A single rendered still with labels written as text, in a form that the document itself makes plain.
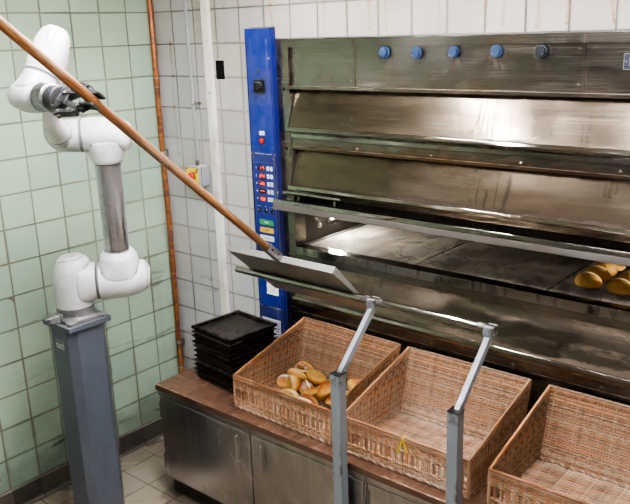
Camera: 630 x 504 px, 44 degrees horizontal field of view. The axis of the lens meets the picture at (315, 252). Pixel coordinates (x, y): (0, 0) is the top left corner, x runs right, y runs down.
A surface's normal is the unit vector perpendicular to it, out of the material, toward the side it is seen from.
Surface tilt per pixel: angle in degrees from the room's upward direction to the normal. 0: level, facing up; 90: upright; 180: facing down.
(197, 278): 90
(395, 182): 70
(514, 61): 90
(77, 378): 90
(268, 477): 90
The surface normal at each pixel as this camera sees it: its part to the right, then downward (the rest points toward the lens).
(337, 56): -0.64, 0.23
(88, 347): 0.76, 0.15
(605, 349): -0.62, -0.11
